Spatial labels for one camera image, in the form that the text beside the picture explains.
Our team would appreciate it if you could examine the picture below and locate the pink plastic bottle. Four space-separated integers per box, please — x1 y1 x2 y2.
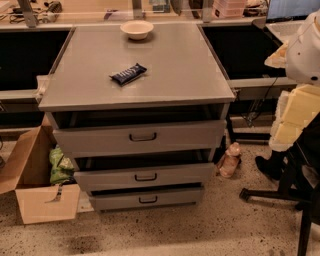
218 142 241 178

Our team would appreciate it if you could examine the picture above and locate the grey drawer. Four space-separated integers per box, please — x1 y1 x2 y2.
52 113 228 159
75 150 214 192
89 183 204 211

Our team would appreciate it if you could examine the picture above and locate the grey top drawer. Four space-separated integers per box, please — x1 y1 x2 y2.
52 113 228 159

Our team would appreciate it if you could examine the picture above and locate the grey bottom drawer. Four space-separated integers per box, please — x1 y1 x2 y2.
89 183 204 211

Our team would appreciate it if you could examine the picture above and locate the open laptop computer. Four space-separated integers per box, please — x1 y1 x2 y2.
265 0 320 42

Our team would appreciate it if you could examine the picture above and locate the white ceramic bowl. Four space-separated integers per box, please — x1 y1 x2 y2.
120 20 154 40

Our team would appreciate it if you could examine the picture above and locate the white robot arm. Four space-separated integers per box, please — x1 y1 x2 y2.
264 11 320 152

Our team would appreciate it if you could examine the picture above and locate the pink plastic container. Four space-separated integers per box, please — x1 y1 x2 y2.
212 0 246 18

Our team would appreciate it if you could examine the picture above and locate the open cardboard box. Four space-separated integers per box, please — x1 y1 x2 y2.
0 121 80 224

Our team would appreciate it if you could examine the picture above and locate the blue snack bar wrapper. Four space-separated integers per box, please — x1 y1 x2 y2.
111 63 147 86

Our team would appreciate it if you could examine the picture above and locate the green chip bag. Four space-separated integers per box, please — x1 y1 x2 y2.
49 147 75 184

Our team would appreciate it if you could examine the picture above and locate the grey drawer cabinet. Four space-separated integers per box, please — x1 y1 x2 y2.
40 23 234 211

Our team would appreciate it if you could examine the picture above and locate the grey middle drawer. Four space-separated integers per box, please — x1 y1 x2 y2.
75 150 214 192

